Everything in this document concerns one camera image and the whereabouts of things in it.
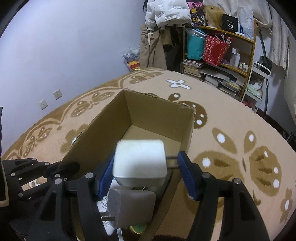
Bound large white power adapter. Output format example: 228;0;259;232
112;140;168;187

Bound small white plug charger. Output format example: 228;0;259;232
97;189;156;229

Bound white metal trolley cart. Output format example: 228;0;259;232
241;62;271;113

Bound red patterned gift bag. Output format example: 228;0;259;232
203;33;233;66

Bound white spray bottle blue text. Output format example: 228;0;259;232
96;178;123;241

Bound stack of books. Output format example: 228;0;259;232
183;59;204;77

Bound teal storage bag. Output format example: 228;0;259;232
185;28;206;60

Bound beige hanging trousers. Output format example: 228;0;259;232
139;25;167;70

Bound wooden corner shelf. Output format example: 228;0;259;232
181;26;255;101

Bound wall socket plate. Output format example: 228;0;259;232
53;89;62;100
39;99;48;110

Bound black box with 40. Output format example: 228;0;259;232
222;14;238;33

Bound round green tin can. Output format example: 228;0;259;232
129;223;147;235

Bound clear bag of toys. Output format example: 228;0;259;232
121;45;140;72

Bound white puffer jacket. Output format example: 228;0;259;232
145;0;192;31

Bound beige patterned floor rug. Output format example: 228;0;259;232
3;68;295;240

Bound cardboard box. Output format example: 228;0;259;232
58;89;196;241

